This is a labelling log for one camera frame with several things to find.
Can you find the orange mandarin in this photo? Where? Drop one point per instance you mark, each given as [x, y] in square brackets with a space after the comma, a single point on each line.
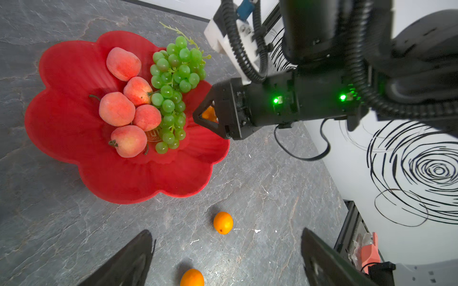
[210, 115]
[192, 277]
[223, 223]

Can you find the peach top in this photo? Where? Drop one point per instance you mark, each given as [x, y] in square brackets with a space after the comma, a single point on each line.
[115, 109]

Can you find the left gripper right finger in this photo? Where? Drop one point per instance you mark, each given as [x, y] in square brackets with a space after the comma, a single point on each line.
[325, 267]

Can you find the red flower-shaped bowl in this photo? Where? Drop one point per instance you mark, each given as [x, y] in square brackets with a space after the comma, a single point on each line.
[64, 123]

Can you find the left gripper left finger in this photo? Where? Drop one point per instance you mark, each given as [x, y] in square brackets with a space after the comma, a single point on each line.
[128, 267]

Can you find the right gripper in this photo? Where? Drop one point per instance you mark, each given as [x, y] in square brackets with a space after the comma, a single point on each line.
[282, 99]

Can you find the green grape bunch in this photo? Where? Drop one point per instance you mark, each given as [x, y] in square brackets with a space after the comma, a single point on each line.
[176, 70]

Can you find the red peach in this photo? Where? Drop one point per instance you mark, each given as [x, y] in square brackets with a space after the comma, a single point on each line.
[123, 64]

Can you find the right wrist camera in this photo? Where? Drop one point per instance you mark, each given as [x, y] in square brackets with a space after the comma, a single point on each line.
[237, 31]

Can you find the pink plastic scoop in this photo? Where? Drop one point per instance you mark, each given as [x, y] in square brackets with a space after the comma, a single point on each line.
[370, 254]

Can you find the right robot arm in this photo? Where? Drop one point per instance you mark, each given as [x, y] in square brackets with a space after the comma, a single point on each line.
[344, 63]

